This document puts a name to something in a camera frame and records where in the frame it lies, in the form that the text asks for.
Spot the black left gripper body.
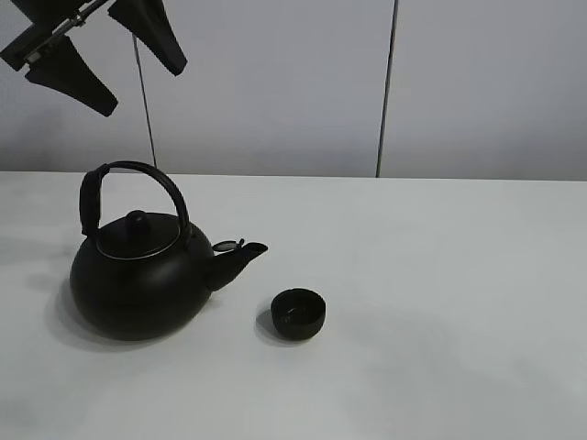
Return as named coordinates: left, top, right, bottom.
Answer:
left=1, top=0, right=107, bottom=72

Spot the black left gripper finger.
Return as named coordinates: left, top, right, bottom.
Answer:
left=107, top=0, right=187, bottom=76
left=25, top=37, right=118, bottom=116

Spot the black cast iron teapot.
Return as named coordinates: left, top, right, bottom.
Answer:
left=69, top=160, right=268, bottom=341

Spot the small black teacup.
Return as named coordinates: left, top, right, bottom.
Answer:
left=270, top=288, right=327, bottom=342

